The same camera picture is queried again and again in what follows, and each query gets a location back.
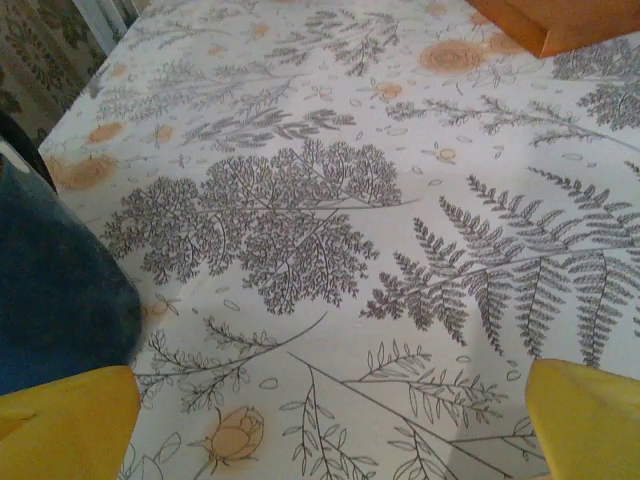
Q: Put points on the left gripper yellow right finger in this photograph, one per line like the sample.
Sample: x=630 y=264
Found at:
x=590 y=425

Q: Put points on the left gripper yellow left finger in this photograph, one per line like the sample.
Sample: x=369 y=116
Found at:
x=65 y=425

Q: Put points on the gold mug tree stand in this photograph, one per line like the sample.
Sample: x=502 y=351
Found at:
x=575 y=20

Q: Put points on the dark blue enamel mug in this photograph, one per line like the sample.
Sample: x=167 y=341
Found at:
x=60 y=280

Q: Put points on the floral fern print tablecloth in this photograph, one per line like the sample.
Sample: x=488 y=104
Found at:
x=320 y=150

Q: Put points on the aluminium frame post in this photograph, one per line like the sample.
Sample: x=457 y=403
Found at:
x=100 y=20

